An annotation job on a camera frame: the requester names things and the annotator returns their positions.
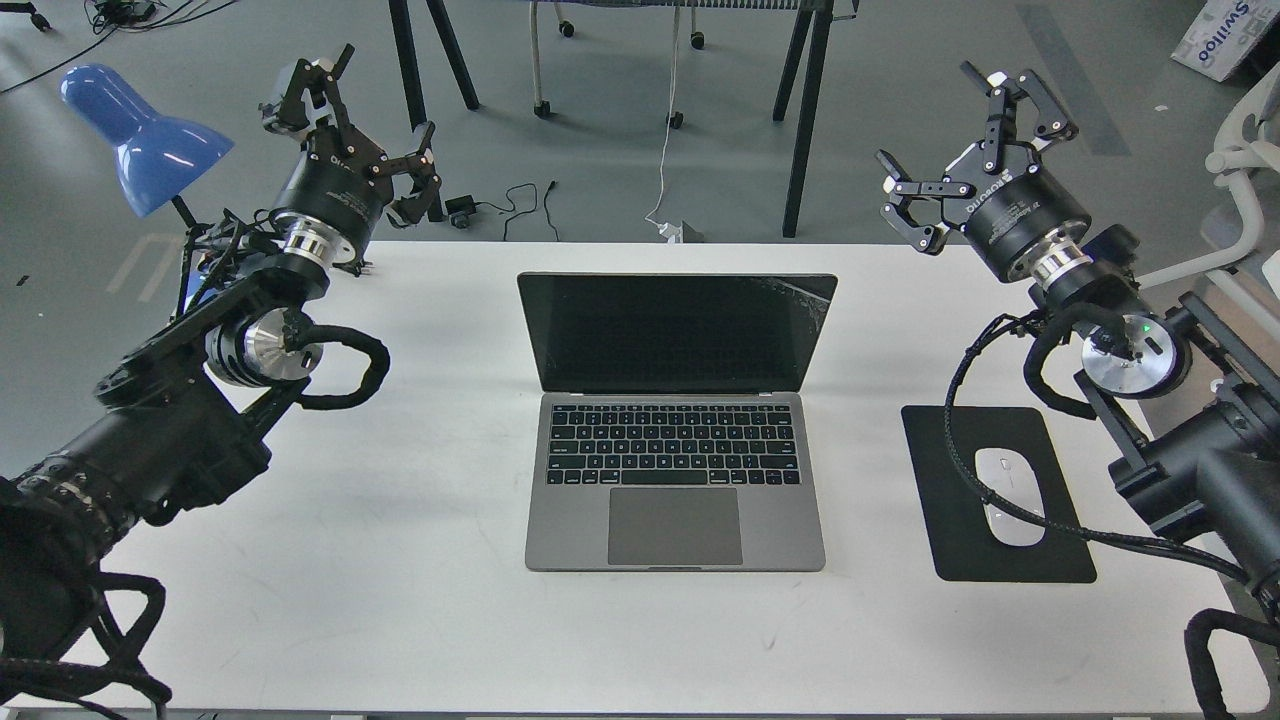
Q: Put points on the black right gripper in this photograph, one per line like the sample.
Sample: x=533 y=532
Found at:
x=1020 y=215

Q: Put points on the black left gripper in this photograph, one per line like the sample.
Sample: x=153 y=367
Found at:
x=333 y=190

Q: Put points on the grey laptop computer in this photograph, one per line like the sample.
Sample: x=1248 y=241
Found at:
x=672 y=434

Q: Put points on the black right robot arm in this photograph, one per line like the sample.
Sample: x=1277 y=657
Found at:
x=1191 y=407

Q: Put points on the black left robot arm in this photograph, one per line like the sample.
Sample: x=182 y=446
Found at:
x=187 y=411

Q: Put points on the blue desk lamp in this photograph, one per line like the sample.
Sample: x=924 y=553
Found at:
x=157 y=156

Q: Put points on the black table legs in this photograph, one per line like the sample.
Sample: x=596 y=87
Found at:
x=805 y=61

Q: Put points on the white office chair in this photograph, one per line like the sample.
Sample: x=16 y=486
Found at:
x=1242 y=261

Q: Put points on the white cardboard box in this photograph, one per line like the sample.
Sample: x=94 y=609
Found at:
x=1222 y=35

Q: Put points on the white computer mouse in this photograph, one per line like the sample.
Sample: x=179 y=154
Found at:
x=1011 y=476

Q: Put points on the black mouse pad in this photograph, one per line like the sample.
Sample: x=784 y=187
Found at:
x=962 y=548

